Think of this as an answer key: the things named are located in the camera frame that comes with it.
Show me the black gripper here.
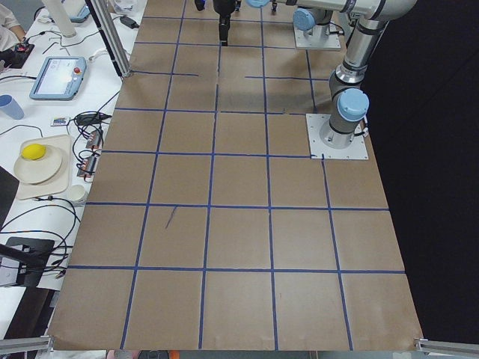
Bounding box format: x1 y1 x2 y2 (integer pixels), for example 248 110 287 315
194 0 235 46

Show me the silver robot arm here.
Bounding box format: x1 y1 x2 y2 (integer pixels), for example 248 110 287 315
293 7 344 40
283 1 416 150

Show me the black power adapter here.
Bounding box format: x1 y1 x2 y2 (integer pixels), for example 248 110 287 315
119 15 140 29

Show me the white paper roll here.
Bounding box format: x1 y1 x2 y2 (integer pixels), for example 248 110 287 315
42 0 76 38

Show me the teach pendant tablet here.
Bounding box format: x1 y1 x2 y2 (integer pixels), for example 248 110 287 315
29 57 87 100

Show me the usb hub board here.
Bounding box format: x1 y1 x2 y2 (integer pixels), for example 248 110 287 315
76 155 98 178
85 129 103 150

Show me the blue cup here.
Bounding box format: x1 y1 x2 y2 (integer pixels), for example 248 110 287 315
0 94 25 120

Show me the white paper cup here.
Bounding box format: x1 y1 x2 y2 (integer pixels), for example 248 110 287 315
67 185 88 206

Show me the yellow lemon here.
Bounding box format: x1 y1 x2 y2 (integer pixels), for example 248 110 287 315
21 143 46 161

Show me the beige tray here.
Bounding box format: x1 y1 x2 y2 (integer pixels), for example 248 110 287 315
13 135 72 200

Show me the beige plate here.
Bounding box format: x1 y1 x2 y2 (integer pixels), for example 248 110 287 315
13 145 64 184

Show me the aluminium frame post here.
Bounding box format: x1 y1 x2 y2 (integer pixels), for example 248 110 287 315
85 0 131 78

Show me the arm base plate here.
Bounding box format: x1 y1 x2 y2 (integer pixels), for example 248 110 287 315
294 24 341 51
306 114 369 160

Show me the black camera stand base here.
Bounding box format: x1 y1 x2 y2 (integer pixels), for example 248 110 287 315
1 237 55 287

